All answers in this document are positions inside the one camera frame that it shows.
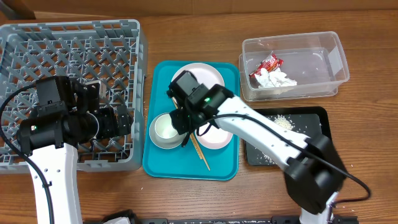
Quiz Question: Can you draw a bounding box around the wooden chopstick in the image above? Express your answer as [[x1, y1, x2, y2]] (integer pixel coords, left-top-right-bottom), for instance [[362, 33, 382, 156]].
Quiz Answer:
[[171, 96, 211, 171], [172, 98, 204, 160]]

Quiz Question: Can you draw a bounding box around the large white round plate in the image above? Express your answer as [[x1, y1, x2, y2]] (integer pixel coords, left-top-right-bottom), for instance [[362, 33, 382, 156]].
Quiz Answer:
[[172, 63, 225, 89]]

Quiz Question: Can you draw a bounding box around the small pink-white bowl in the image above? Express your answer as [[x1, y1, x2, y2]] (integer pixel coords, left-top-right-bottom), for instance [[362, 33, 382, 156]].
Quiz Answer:
[[195, 123, 233, 149]]

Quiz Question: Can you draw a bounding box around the grey-green bowl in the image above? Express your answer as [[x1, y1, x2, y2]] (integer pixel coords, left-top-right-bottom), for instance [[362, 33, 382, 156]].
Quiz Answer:
[[149, 113, 186, 149]]

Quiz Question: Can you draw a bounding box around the white napkin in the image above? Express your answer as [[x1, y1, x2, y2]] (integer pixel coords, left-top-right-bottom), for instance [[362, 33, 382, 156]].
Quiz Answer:
[[254, 68, 297, 88]]

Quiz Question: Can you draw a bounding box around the pile of white rice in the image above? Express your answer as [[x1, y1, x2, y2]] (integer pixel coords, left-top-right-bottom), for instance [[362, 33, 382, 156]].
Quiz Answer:
[[263, 114, 295, 166]]

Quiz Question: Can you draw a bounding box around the red snack wrapper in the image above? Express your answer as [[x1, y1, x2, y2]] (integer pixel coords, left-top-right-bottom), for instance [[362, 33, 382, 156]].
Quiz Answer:
[[249, 54, 284, 77]]

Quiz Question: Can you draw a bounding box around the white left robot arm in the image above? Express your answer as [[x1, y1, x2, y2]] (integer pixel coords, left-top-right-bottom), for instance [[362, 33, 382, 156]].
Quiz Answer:
[[17, 76, 133, 223]]

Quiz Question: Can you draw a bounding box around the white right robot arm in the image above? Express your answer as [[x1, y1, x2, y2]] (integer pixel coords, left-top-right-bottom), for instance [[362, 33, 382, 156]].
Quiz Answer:
[[167, 70, 346, 223]]

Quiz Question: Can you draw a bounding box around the grey dishwasher rack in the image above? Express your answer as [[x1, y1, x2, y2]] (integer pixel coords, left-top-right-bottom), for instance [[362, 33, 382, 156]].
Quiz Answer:
[[1, 19, 147, 172]]

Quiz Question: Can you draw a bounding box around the black waste tray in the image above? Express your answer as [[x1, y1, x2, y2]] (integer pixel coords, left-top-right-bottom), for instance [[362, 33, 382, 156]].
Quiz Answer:
[[244, 106, 332, 166]]

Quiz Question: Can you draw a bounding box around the clear plastic waste bin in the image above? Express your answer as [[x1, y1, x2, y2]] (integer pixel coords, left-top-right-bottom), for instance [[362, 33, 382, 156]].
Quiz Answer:
[[239, 31, 349, 101]]

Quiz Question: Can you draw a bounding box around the teal plastic tray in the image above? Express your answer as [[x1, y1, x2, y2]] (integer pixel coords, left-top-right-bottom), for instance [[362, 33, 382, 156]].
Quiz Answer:
[[142, 60, 240, 181]]

